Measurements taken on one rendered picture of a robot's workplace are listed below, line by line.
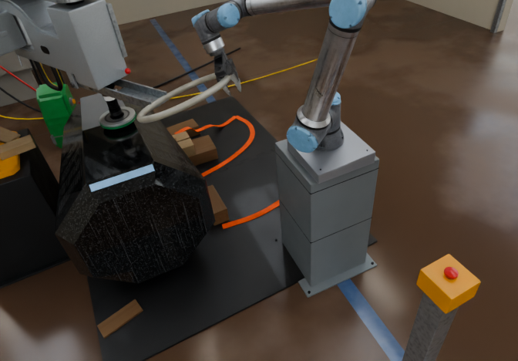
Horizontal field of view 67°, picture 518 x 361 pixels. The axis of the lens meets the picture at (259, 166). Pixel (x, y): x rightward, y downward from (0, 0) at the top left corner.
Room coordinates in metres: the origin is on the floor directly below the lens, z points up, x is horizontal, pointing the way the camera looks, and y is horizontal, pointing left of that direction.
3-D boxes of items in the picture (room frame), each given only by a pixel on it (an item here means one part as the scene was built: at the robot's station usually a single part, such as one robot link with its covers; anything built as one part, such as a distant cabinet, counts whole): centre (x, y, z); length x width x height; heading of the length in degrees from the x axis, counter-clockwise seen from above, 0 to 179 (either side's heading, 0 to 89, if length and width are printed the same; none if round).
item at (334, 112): (1.60, -0.34, 1.10); 0.17 x 0.15 x 0.18; 144
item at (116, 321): (1.29, 0.92, 0.02); 0.25 x 0.10 x 0.01; 127
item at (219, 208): (2.11, 0.37, 0.07); 0.30 x 0.12 x 0.12; 22
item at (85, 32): (2.14, 0.88, 1.36); 0.36 x 0.22 x 0.45; 50
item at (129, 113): (2.09, 0.82, 0.92); 0.21 x 0.21 x 0.01
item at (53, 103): (3.37, 1.83, 0.43); 0.35 x 0.35 x 0.87; 8
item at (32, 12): (2.35, 1.11, 1.35); 0.74 x 0.23 x 0.49; 50
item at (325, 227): (1.61, -0.35, 0.43); 0.50 x 0.50 x 0.85; 20
